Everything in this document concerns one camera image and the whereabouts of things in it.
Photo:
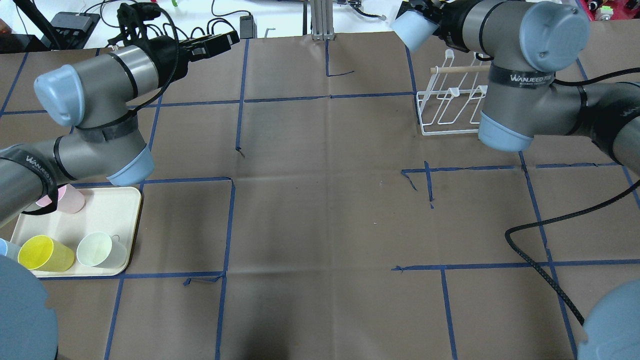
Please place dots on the yellow ikea cup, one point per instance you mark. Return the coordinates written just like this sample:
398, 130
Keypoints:
43, 253

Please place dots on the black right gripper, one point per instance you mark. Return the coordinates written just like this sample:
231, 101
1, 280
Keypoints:
451, 23

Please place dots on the aluminium frame post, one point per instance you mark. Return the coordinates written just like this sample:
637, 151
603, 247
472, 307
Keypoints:
322, 20

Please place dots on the cream plastic tray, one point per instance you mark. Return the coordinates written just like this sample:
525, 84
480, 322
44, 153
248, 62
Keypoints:
110, 210

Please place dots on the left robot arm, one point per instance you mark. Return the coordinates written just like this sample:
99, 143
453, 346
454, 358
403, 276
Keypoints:
92, 97

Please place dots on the pale green ikea cup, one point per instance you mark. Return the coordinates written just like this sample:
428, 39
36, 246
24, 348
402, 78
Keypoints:
101, 250

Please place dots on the white wire cup rack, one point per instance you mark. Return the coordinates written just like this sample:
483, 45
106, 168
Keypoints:
453, 96

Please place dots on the light blue ikea cup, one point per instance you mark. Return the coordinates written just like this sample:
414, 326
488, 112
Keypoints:
413, 29

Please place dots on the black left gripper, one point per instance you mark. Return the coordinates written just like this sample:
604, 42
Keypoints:
166, 54

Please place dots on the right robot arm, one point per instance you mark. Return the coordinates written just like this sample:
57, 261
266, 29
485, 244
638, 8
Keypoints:
527, 43

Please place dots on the pink ikea cup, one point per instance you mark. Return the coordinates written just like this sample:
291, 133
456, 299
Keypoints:
69, 201

